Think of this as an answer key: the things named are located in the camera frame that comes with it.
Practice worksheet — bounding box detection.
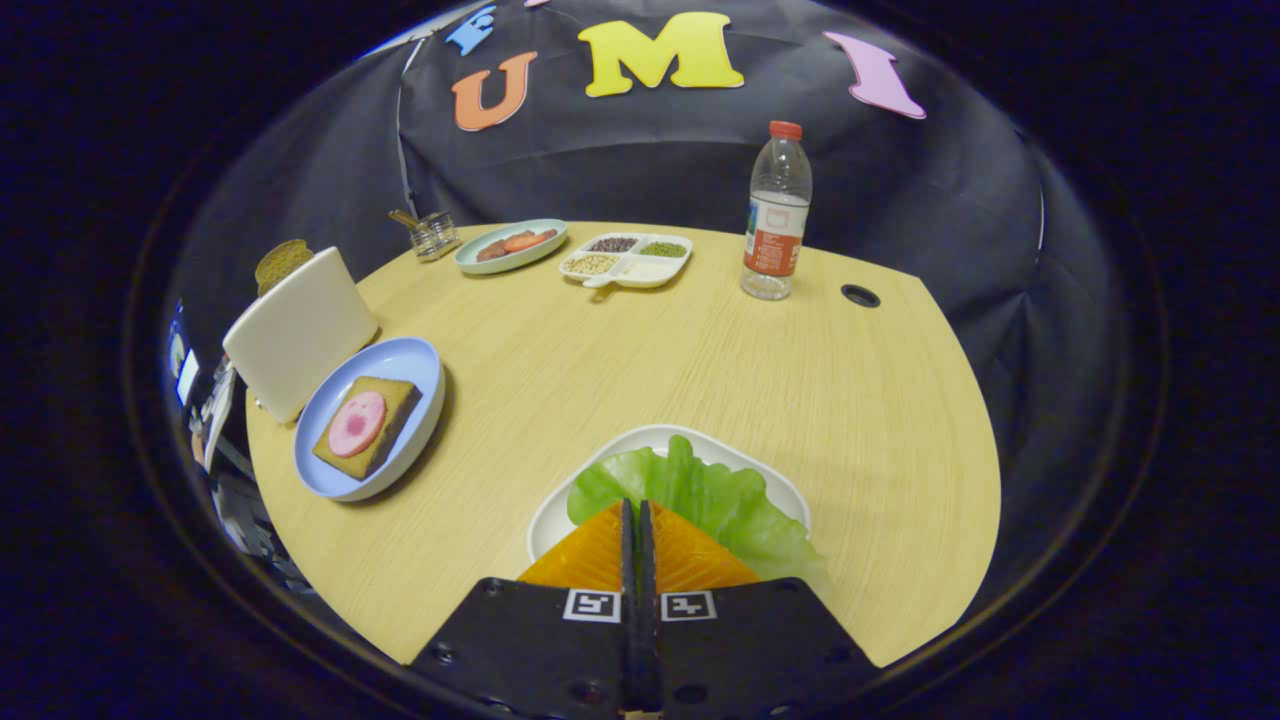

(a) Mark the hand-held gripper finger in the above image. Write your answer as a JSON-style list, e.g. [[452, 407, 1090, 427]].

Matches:
[[408, 498, 641, 720], [638, 498, 881, 720]]

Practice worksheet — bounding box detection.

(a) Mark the green lettuce leaf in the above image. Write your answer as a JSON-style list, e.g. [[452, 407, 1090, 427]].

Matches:
[[567, 434, 831, 591]]

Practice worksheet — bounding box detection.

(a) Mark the round brown bread slice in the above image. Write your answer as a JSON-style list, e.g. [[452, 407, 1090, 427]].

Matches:
[[254, 239, 315, 297]]

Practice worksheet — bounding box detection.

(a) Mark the white square plate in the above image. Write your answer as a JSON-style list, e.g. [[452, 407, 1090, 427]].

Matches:
[[526, 424, 813, 563]]

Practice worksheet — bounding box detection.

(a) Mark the square brown bread slice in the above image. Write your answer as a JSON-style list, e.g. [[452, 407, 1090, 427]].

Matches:
[[312, 376, 423, 481]]

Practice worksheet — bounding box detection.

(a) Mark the pink ham slice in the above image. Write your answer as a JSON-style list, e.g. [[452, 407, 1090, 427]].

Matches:
[[328, 390, 387, 459]]

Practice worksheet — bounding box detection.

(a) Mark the blue plate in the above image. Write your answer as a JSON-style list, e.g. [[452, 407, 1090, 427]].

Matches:
[[293, 336, 447, 503]]

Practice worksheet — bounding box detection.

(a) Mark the white divided dish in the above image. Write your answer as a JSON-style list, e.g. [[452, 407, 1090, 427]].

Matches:
[[558, 232, 693, 291]]

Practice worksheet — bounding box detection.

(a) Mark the pale green plate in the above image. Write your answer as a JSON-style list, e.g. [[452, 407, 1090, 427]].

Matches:
[[453, 218, 569, 276]]

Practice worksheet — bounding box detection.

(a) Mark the clear bottle with red cap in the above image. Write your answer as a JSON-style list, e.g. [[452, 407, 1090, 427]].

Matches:
[[740, 120, 813, 301]]

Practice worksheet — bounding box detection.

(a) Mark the clear glass stick holder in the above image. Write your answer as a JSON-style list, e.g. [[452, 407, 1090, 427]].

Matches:
[[410, 210, 462, 263]]

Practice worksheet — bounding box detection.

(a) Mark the white toaster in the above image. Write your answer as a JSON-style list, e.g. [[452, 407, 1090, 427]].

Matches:
[[222, 246, 381, 424]]

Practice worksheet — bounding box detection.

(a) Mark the white side desk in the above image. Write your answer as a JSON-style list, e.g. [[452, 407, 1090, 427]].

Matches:
[[203, 362, 238, 473]]

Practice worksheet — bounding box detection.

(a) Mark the black backdrop cloth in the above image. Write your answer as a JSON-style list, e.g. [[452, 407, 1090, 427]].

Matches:
[[170, 0, 1126, 601]]

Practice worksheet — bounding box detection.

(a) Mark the computer monitor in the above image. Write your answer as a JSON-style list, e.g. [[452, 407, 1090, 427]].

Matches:
[[168, 300, 201, 406]]

